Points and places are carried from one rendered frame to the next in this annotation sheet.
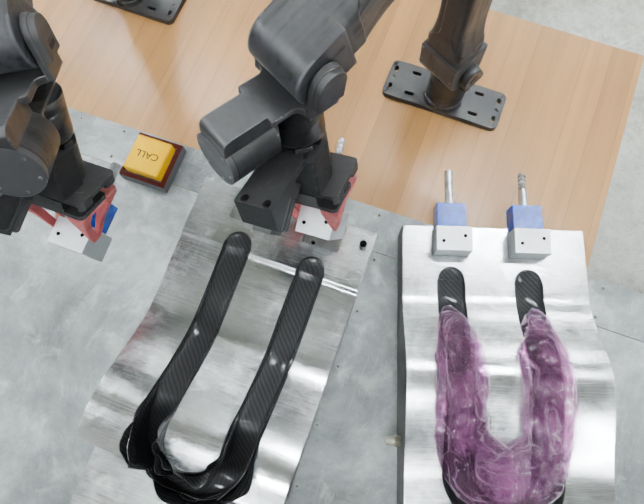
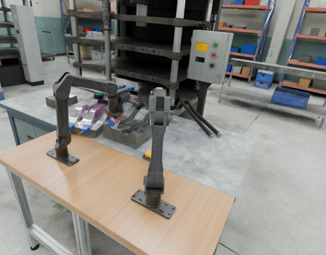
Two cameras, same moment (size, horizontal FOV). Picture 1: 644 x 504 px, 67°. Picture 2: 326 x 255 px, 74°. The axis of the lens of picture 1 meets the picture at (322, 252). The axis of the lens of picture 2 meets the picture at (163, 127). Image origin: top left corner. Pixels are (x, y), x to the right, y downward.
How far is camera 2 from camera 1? 145 cm
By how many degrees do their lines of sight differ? 78
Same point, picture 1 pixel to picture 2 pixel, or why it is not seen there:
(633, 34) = not seen: outside the picture
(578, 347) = (77, 112)
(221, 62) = (125, 176)
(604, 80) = (13, 152)
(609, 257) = not seen: outside the picture
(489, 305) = (87, 120)
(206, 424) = (144, 109)
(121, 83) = not seen: hidden behind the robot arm
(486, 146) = not seen: hidden behind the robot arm
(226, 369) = (139, 116)
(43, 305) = (180, 141)
